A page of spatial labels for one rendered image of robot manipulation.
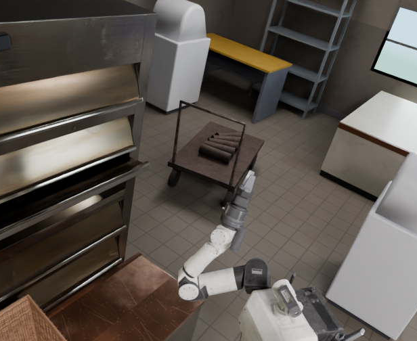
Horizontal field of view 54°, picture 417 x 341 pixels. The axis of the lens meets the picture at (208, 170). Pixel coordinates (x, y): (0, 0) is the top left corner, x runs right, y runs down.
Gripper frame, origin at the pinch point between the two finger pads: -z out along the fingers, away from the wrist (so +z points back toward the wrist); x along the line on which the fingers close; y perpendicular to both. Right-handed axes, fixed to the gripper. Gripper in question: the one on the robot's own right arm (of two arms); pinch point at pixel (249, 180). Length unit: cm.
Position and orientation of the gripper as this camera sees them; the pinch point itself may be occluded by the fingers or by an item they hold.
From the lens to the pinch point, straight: 152.3
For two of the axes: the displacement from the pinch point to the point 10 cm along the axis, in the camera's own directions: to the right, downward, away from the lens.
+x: -0.8, 1.4, -9.9
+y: -9.2, -3.9, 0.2
